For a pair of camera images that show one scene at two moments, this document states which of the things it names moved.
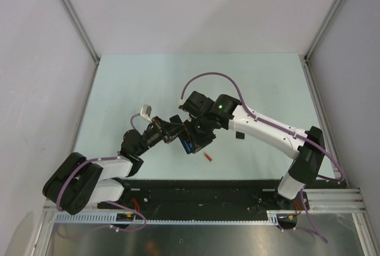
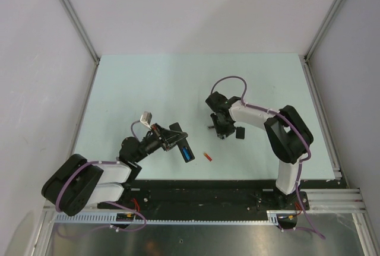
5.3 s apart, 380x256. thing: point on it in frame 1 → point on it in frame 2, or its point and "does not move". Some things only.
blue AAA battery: (187, 145) → (187, 153)
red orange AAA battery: (206, 156) does not move
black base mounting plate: (173, 196) does not move
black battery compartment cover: (240, 135) does not move
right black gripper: (198, 142) → (221, 131)
